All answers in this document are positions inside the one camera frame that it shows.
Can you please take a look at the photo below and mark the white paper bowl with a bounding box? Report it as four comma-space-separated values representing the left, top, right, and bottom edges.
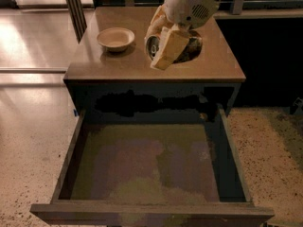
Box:
97, 27, 135, 52

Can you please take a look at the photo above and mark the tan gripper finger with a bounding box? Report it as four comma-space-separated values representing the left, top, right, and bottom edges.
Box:
145, 5, 172, 39
151, 25, 189, 70

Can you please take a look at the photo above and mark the crushed orange can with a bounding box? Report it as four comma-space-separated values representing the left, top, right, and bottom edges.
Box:
145, 30, 203, 63

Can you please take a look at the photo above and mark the grey cabinet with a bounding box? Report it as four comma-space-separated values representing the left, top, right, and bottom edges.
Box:
63, 7, 245, 123

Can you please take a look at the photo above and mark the open grey top drawer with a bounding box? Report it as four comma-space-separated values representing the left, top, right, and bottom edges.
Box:
30, 112, 274, 227

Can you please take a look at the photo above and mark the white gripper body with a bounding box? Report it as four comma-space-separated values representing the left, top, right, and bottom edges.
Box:
163, 0, 221, 28

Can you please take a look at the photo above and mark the dark window frame post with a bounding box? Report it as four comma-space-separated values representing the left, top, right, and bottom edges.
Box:
65, 0, 87, 42

